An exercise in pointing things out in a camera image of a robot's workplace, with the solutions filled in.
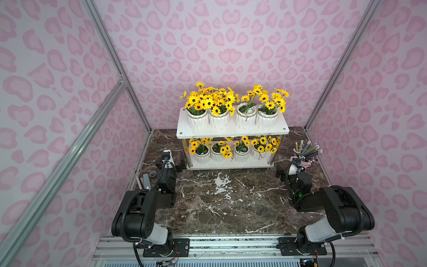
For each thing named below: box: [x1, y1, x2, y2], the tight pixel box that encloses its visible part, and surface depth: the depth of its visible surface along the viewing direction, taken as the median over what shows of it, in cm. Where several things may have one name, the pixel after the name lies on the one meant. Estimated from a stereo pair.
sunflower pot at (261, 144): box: [250, 135, 281, 161], surface depth 88 cm
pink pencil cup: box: [293, 140, 324, 169], surface depth 94 cm
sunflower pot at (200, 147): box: [188, 137, 214, 165], surface depth 92 cm
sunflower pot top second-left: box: [204, 86, 241, 130], surface depth 66 cm
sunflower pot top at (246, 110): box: [236, 84, 266, 130], surface depth 71 cm
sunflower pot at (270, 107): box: [255, 87, 291, 130], surface depth 68 cm
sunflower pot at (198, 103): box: [179, 81, 212, 131], surface depth 69 cm
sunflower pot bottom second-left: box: [210, 140, 233, 162], surface depth 90 cm
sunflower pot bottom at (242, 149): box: [233, 136, 251, 163], surface depth 92 cm
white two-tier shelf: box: [176, 106, 290, 171], surface depth 75 cm
